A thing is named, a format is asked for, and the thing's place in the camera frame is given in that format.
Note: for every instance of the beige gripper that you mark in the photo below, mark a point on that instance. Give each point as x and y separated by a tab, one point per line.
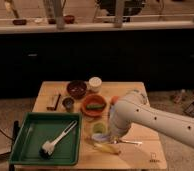
118	129

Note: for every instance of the blue towel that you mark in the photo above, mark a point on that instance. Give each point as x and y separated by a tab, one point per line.
100	137

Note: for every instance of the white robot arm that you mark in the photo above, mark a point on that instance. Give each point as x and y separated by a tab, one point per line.
133	108

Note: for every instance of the green plastic cup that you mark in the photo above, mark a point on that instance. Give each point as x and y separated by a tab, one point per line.
99	128

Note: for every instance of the white cup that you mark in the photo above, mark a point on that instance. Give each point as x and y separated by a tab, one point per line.
95	84

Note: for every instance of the small grey metal cup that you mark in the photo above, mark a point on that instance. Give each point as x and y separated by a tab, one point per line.
68	104

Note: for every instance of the silver fork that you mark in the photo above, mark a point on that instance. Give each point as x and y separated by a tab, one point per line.
127	142

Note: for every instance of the yellow banana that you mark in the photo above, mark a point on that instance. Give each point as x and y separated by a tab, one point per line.
106	148

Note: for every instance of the orange fruit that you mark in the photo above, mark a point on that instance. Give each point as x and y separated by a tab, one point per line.
114	99

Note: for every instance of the orange plate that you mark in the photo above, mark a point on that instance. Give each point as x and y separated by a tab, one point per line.
93	99

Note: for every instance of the green cucumber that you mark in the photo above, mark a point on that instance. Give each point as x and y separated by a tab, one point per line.
95	106

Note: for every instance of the dark brown bowl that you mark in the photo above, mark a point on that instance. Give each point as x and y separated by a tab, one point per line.
77	89

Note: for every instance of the brown wooden block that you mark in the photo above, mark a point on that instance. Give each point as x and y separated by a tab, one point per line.
53	102

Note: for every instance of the green plastic tray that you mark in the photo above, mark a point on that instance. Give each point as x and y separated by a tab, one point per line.
36	129

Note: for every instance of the red bowl on ledge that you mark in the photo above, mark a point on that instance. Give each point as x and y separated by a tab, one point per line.
69	19

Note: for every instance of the dark dish on ledge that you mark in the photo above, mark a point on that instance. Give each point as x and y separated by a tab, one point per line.
19	22

